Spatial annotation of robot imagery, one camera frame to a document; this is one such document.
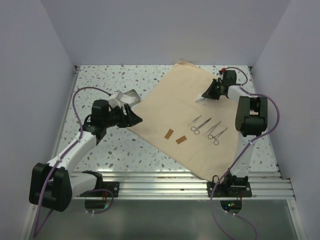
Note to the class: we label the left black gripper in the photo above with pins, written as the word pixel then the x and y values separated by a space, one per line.
pixel 128 120

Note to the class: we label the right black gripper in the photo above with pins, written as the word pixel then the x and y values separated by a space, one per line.
pixel 209 94

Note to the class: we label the white gauze pad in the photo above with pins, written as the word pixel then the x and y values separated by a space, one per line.
pixel 128 99
pixel 200 99

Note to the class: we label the brown plaster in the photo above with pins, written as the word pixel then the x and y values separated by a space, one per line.
pixel 181 139
pixel 169 134

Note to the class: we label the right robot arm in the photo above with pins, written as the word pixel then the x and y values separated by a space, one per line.
pixel 251 121

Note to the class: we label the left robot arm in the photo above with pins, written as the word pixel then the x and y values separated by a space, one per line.
pixel 51 186

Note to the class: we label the metal tray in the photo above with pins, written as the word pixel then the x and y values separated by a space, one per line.
pixel 132 92

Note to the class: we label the steel tweezers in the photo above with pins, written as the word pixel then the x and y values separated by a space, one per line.
pixel 194 120
pixel 209 131

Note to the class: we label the steel tweezers right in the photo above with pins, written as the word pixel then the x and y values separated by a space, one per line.
pixel 209 131

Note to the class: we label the steel scissors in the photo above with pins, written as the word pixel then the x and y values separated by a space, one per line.
pixel 196 129

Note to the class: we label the beige cloth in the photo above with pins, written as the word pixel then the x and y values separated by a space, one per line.
pixel 171 105

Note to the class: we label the steel forceps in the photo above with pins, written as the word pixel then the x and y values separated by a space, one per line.
pixel 215 138

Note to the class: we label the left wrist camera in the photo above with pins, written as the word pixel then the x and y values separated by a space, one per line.
pixel 114 99

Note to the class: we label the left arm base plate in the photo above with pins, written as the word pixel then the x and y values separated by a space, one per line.
pixel 112 186

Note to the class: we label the aluminium rail frame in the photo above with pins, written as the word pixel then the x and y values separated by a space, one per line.
pixel 143 171

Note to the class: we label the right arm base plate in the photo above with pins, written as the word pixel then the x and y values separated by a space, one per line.
pixel 233 187

